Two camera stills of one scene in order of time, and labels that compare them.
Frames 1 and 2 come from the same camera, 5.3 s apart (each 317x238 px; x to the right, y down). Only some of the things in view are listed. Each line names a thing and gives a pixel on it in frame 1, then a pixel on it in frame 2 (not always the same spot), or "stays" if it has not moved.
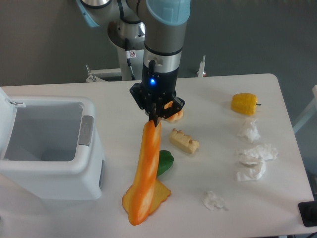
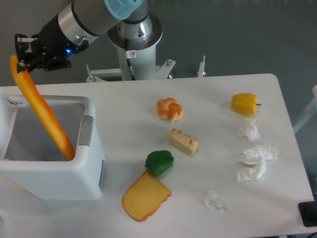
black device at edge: [308, 212] stays
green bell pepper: [166, 160] stays
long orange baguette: [142, 193] to [28, 85]
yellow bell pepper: [244, 103] stays
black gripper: [156, 94] to [46, 50]
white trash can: [49, 149] stays
